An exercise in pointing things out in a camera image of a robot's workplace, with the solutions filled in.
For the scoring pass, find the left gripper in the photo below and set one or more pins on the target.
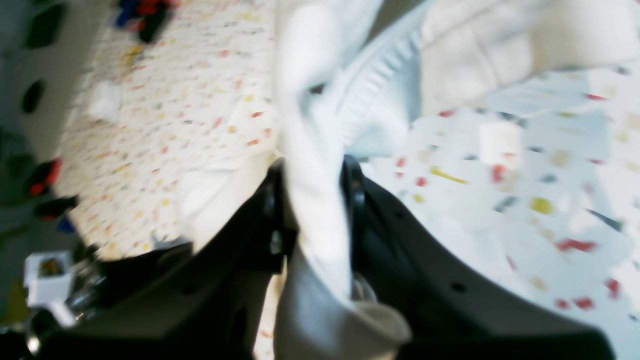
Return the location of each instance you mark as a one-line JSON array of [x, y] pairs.
[[64, 284]]

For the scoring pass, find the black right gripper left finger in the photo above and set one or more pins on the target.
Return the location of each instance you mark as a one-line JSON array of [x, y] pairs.
[[171, 304]]

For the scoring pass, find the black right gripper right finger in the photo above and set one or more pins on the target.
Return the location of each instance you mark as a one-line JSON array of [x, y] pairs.
[[454, 312]]

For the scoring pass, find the white T-shirt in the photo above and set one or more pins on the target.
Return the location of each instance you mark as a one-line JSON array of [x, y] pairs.
[[340, 95]]

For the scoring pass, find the blue left bar clamp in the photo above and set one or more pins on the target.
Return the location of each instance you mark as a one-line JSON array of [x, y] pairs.
[[40, 186]]

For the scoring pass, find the blue bar clamp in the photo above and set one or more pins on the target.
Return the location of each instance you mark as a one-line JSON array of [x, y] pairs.
[[40, 186], [146, 18]]

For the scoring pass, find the terrazzo pattern tablecloth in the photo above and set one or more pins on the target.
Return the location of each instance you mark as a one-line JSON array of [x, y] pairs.
[[175, 125]]

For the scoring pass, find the blue right bar clamp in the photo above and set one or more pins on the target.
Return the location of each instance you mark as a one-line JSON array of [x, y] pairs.
[[146, 18]]

